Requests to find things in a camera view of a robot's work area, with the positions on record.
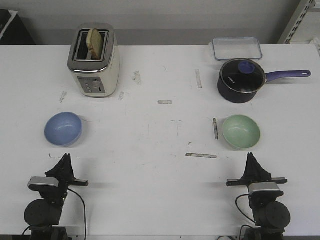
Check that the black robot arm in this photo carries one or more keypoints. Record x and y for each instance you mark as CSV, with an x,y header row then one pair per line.
x,y
270,217
43,215

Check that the blue bowl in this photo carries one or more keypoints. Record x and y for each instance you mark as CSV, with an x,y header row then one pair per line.
x,y
63,129

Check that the white slotted shelf rail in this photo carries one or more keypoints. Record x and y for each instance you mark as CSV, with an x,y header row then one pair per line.
x,y
304,25

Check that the dark blue saucepan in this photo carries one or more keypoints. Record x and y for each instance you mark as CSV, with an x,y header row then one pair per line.
x,y
239,97

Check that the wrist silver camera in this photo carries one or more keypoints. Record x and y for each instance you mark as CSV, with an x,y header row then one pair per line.
x,y
43,184
269,188

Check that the cream two-slot toaster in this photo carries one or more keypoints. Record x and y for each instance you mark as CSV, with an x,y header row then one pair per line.
x,y
95,78

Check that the toast slice in toaster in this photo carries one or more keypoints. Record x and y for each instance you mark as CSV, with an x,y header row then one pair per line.
x,y
94,42

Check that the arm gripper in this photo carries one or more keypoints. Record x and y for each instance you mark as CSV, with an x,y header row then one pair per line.
x,y
255,170
57,172

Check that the green bowl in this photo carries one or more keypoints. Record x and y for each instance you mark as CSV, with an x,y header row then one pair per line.
x,y
241,132

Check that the clear plastic container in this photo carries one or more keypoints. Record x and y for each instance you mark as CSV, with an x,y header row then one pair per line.
x,y
227,48

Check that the glass pot lid blue knob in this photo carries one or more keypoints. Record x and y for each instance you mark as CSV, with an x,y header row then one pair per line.
x,y
242,75

